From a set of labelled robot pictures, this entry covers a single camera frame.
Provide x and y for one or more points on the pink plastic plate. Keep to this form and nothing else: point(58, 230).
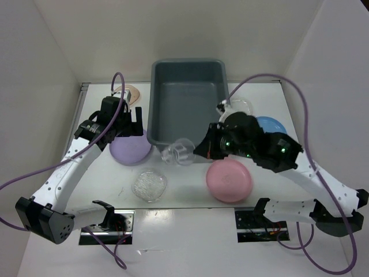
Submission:
point(229, 181)

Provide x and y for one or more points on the clear textured square dish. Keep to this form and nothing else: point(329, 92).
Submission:
point(149, 185)

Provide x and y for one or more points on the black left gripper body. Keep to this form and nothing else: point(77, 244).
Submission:
point(122, 126)

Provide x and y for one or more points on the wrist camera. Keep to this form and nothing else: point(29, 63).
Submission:
point(126, 95)
point(223, 107)

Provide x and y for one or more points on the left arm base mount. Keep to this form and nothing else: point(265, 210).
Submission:
point(121, 228)

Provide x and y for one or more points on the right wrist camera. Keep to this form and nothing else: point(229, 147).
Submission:
point(223, 107)

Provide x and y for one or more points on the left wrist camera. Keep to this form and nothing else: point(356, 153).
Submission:
point(126, 95)

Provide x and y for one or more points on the blue plastic plate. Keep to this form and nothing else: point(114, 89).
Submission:
point(271, 125)

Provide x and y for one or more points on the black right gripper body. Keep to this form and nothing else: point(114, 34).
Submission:
point(226, 145)

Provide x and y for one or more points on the grey plastic bin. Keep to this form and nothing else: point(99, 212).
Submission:
point(184, 93)

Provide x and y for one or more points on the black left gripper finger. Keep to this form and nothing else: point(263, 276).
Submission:
point(139, 124)
point(132, 130)

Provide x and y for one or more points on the purple plastic plate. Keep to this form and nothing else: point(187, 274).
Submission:
point(130, 150)

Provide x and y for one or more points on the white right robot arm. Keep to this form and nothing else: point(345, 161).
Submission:
point(333, 207)

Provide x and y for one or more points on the peach square dish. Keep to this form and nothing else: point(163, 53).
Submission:
point(135, 93)

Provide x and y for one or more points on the clear plastic cup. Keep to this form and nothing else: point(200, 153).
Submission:
point(179, 153)

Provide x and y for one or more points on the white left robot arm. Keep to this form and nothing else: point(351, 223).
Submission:
point(44, 213)

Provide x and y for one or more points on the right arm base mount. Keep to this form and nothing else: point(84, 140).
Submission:
point(249, 228)

